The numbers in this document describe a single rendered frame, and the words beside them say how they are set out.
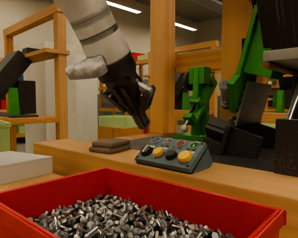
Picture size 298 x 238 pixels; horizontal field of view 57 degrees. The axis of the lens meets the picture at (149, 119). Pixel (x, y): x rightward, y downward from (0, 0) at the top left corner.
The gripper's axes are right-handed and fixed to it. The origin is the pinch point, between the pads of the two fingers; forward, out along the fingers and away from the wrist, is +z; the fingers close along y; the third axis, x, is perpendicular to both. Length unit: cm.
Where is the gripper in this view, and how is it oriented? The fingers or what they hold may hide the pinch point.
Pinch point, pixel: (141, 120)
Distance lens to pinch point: 56.2
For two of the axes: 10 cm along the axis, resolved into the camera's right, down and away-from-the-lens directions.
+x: -5.4, 6.2, -5.7
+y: -7.5, -0.5, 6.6
